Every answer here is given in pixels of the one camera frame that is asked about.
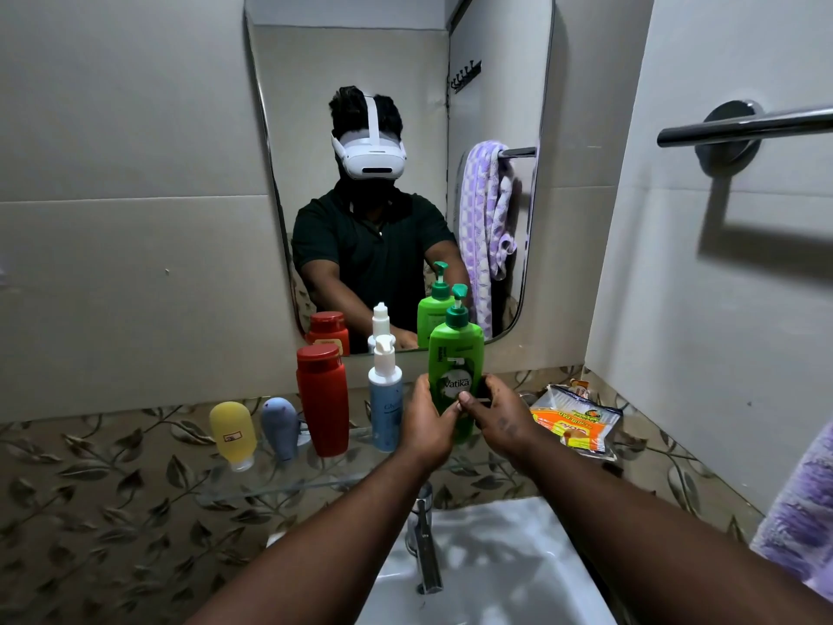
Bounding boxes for chrome basin tap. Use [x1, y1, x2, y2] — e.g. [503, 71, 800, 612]
[404, 482, 445, 595]

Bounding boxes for person's right hand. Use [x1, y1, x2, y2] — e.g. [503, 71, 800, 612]
[457, 373, 545, 473]

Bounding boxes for glass wall shelf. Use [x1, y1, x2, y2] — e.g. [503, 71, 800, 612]
[194, 422, 515, 509]

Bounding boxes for green pump bottle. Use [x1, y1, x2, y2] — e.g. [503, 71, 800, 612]
[427, 283, 487, 444]

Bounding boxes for white wash basin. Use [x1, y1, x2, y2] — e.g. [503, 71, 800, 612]
[266, 496, 618, 625]

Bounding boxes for small yellow bottle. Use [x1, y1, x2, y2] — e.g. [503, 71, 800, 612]
[208, 401, 259, 473]

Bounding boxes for purple dotted towel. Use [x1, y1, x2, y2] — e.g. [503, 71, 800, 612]
[749, 419, 833, 603]

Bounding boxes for person's right forearm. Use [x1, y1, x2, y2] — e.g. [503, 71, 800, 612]
[520, 442, 833, 625]

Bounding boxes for small blue-grey bottle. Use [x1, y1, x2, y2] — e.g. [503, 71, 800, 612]
[260, 397, 301, 464]

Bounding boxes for person's left hand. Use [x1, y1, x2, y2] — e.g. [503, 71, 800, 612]
[397, 373, 464, 473]

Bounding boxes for orange yellow sachet packets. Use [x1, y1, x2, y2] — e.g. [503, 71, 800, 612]
[528, 378, 625, 462]

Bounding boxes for red bottle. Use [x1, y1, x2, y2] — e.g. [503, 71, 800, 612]
[296, 343, 351, 458]

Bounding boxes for blue white spray bottle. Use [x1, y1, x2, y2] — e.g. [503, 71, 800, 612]
[367, 333, 404, 454]

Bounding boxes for rounded wall mirror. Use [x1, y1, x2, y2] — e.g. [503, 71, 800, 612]
[244, 0, 556, 358]

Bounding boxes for chrome towel bar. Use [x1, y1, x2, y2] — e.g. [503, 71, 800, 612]
[657, 99, 833, 180]

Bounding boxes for person's left forearm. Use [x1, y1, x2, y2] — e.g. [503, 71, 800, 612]
[188, 448, 443, 625]

